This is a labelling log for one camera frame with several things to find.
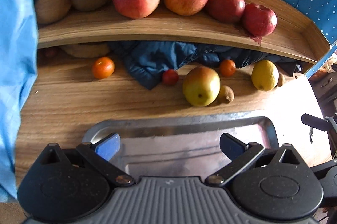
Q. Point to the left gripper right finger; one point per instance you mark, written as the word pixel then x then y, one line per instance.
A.
pixel 270 184

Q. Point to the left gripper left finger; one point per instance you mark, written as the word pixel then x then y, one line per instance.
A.
pixel 65 185

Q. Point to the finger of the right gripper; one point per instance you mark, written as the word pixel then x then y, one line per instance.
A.
pixel 318 123

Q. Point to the yellow lemon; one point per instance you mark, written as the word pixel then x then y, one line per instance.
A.
pixel 265 75

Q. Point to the small brown kiwi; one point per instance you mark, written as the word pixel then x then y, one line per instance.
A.
pixel 226 95

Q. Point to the orange tangerine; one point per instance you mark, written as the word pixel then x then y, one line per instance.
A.
pixel 227 68
pixel 103 68

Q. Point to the green yellow apple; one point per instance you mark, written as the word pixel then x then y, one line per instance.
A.
pixel 201 86

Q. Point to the cherry tomato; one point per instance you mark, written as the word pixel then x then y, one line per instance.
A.
pixel 170 77

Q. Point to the small brown nut fruit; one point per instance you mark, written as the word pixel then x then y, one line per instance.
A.
pixel 281 80

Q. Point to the curved wooden shelf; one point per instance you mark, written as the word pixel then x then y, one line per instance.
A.
pixel 295 36

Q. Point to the silver metal tray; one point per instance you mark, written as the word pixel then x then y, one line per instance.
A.
pixel 176 147

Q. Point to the small red apple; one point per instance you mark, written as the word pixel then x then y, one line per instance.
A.
pixel 259 20

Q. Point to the potato under shelf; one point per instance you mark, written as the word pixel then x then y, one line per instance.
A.
pixel 86 50

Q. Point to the dark blue jacket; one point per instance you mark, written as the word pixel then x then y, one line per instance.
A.
pixel 146 61

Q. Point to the dark red apple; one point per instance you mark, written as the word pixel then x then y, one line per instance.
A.
pixel 226 11

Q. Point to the left brown kiwi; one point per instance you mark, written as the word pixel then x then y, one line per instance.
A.
pixel 50 11

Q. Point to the light blue garment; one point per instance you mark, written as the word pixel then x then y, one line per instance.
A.
pixel 19 39

